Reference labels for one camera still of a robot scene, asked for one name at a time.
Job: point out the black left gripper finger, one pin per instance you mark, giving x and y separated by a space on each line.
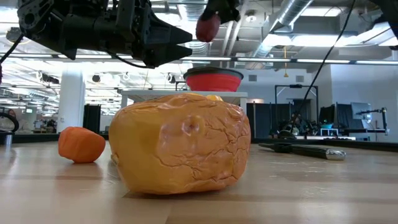
164 35
164 56

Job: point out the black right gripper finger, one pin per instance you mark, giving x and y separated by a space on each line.
213 8
231 11

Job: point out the dark red oblong fruit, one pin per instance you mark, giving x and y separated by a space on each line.
207 29

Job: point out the red collapsible bowl grey rim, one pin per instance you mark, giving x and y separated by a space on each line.
213 82

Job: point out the yellow bell pepper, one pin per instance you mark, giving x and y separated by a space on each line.
214 98

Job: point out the orange bell pepper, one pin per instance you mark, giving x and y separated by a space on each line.
174 146

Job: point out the small orange tangerine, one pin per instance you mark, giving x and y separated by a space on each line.
81 144

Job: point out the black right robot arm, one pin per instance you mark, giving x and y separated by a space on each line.
393 21

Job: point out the white building column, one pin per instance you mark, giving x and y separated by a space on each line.
71 102

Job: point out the black tall cabinet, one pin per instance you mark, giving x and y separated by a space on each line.
92 118

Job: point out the black partition cabinets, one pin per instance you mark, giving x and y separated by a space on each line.
264 118

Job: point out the person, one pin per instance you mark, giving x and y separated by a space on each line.
23 126

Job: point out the teal bowl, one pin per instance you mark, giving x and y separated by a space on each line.
326 126

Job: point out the black tool with silver cap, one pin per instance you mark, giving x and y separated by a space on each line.
311 151

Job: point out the grey monitor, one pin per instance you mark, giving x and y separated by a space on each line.
360 110

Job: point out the black articulated stand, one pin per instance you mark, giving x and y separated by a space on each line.
384 121

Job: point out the silver ribbed ventilation duct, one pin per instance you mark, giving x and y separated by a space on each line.
200 51

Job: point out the silver smooth ventilation duct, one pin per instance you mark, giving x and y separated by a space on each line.
289 12

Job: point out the black metal gantry frame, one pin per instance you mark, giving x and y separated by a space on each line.
295 86

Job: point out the silver metal post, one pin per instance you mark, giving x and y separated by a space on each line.
8 140

